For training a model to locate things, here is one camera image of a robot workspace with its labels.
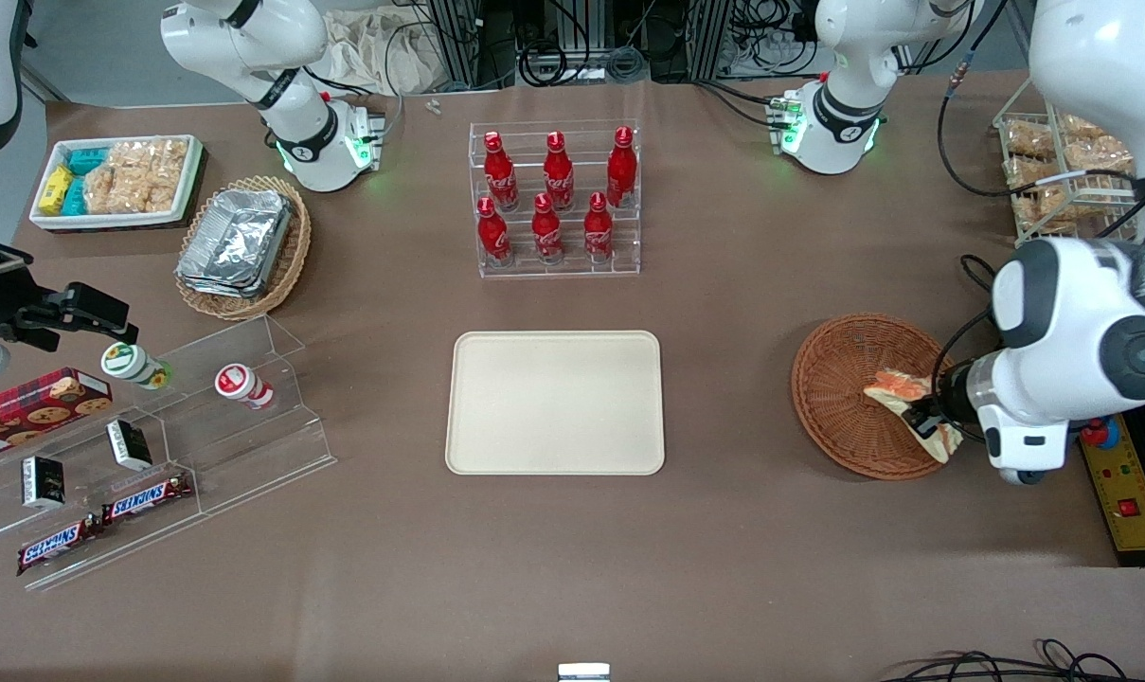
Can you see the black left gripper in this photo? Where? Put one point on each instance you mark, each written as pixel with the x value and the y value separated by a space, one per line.
pixel 948 390

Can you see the triangular sandwich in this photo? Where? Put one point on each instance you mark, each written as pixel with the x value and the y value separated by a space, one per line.
pixel 894 386

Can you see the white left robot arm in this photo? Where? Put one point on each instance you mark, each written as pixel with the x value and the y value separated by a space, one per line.
pixel 1074 313

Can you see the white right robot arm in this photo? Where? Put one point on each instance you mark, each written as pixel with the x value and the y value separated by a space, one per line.
pixel 250 43

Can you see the white rectangular snack tray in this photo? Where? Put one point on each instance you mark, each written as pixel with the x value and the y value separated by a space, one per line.
pixel 117 220

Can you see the brown wicker basket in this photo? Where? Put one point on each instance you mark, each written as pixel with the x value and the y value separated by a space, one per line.
pixel 832 398

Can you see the light wicker basket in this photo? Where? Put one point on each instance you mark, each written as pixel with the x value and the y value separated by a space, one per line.
pixel 293 256

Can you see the beige plastic tray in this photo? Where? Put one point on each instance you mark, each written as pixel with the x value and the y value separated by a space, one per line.
pixel 555 403

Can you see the green lid yogurt cup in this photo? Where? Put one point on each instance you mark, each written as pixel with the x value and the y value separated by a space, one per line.
pixel 129 364

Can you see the red tartan cookie box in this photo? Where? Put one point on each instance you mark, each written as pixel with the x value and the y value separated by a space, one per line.
pixel 37 407

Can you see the aluminium foil container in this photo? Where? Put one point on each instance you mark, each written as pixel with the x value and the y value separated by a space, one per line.
pixel 212 288
pixel 241 237

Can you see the teal small box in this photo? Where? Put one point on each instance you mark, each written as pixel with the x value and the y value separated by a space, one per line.
pixel 87 161
pixel 76 197

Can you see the clear bag rice crackers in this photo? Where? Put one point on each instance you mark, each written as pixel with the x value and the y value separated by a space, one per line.
pixel 113 185
pixel 165 175

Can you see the yellow small box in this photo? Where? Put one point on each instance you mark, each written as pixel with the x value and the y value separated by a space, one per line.
pixel 56 189

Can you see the small black white box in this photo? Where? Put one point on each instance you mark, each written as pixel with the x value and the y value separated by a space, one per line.
pixel 129 445
pixel 44 481

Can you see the red lid yogurt cup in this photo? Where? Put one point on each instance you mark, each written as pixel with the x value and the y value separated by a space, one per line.
pixel 241 384

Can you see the snickers chocolate bar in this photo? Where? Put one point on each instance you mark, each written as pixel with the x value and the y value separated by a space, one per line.
pixel 146 497
pixel 56 547

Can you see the clear acrylic step display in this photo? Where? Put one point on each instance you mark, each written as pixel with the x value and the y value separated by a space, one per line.
pixel 250 455

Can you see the yellow emergency stop box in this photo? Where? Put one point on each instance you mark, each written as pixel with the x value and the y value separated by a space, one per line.
pixel 1126 493

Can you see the clear bag fried snacks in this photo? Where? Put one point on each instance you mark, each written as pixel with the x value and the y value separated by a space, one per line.
pixel 1046 208
pixel 1093 147
pixel 1031 142

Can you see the red cola bottle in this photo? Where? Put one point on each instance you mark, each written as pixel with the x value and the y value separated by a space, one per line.
pixel 621 170
pixel 492 237
pixel 559 175
pixel 499 175
pixel 599 232
pixel 547 235

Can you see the beige crumpled cloth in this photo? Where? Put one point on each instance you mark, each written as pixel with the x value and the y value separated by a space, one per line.
pixel 383 52

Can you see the clear acrylic bottle rack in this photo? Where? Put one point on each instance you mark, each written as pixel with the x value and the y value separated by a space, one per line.
pixel 572 270

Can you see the aluminium extrusion frame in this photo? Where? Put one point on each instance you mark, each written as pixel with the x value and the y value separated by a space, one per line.
pixel 463 43
pixel 724 38

